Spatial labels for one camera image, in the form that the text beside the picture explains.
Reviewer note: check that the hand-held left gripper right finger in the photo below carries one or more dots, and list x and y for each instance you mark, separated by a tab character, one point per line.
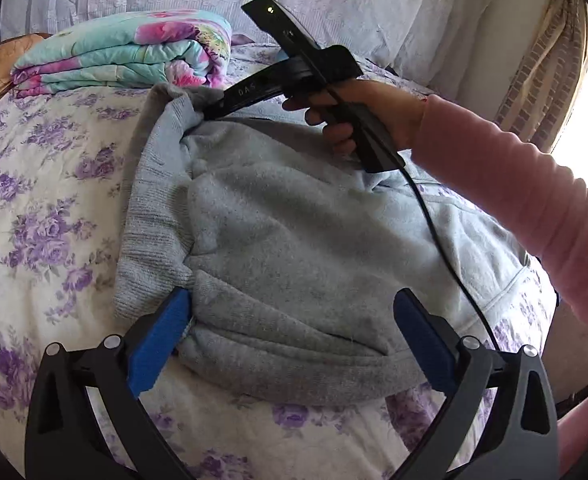
424	342

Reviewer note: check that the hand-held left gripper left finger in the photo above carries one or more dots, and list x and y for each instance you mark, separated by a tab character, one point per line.
155	347

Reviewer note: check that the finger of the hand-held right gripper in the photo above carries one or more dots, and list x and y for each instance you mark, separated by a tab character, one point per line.
246	94

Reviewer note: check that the grey pants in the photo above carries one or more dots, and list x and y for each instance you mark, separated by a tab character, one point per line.
294	260

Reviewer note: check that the person's right forearm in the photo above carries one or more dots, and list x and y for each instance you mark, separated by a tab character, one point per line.
519	190

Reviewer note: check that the person's right hand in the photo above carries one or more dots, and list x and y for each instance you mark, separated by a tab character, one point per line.
374	110

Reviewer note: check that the folded floral quilt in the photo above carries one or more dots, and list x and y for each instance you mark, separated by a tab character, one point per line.
119	55

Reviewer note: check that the purple floral bed sheet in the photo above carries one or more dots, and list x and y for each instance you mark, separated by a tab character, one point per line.
39	210

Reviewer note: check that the person's pink top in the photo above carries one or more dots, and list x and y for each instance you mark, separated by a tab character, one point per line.
586	440

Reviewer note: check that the beige patterned curtain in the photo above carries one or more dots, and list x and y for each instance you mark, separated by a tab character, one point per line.
544	65

